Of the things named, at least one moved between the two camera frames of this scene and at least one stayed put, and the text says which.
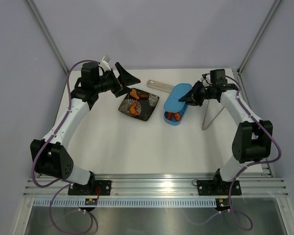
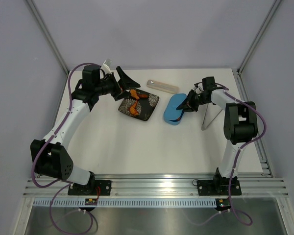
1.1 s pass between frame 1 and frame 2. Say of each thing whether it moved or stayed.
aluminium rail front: stayed
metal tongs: stayed
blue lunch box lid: moved
